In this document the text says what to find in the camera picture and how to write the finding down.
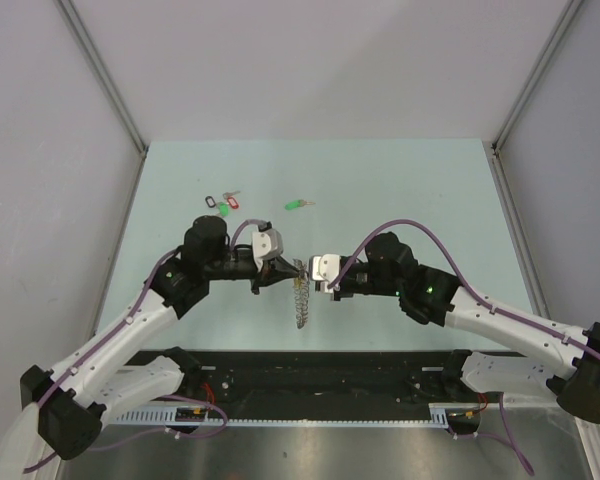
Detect key with red tag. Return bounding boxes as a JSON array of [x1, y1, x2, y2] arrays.
[[223, 191, 240, 210]]

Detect right aluminium side rail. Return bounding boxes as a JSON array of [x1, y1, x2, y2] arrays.
[[483, 142, 551, 318]]

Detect key with light-green tag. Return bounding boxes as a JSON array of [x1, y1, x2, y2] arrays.
[[216, 202, 230, 218]]

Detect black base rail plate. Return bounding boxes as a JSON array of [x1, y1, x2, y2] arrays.
[[129, 349, 531, 419]]

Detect right aluminium frame post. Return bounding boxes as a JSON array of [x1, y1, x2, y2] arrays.
[[491, 0, 587, 154]]

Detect metal disc with keyrings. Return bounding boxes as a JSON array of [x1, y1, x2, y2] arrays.
[[293, 259, 310, 329]]

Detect white slotted cable duct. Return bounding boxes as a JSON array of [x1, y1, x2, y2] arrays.
[[112, 403, 481, 429]]

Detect key with green tag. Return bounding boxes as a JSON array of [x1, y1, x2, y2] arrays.
[[284, 199, 314, 211]]

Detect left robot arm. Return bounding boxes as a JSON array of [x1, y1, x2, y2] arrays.
[[20, 216, 303, 460]]

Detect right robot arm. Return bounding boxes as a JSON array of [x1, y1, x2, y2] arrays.
[[309, 232, 600, 424]]

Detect aluminium frame post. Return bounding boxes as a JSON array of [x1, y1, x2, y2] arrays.
[[53, 0, 148, 159], [491, 0, 587, 154]]

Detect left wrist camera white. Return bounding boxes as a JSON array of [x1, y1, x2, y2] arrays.
[[251, 221, 283, 270]]

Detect left aluminium frame post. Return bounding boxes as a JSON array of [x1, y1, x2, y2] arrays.
[[53, 0, 148, 159]]

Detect front aluminium crossbar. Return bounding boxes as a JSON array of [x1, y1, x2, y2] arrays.
[[503, 392, 558, 409]]

